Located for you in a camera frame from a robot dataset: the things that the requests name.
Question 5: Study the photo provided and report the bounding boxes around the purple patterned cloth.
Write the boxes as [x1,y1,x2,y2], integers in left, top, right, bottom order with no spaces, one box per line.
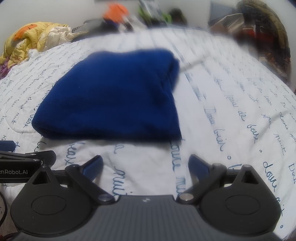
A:
[0,58,10,79]

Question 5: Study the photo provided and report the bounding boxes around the blue sweater with rhinestones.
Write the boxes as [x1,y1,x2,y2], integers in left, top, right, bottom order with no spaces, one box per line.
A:
[32,49,182,142]

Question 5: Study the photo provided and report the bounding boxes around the yellow crumpled duvet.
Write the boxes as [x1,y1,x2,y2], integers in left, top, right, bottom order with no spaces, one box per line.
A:
[1,22,81,68]

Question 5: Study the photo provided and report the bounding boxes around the dark bag on floor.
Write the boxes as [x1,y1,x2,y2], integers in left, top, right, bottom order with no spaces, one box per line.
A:
[72,18,118,34]

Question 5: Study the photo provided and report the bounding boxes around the white quilt with script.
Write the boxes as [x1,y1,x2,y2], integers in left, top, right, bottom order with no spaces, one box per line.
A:
[1,28,295,239]

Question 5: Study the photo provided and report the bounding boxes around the orange cloth item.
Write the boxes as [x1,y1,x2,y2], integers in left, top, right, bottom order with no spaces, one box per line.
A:
[103,4,130,23]

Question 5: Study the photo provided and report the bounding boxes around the brown fur-trimmed coat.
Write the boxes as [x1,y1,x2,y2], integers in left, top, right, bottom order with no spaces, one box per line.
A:
[236,1,291,83]

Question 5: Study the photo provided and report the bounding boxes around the black cable on bed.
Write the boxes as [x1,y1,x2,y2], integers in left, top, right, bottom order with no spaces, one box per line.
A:
[0,192,10,232]

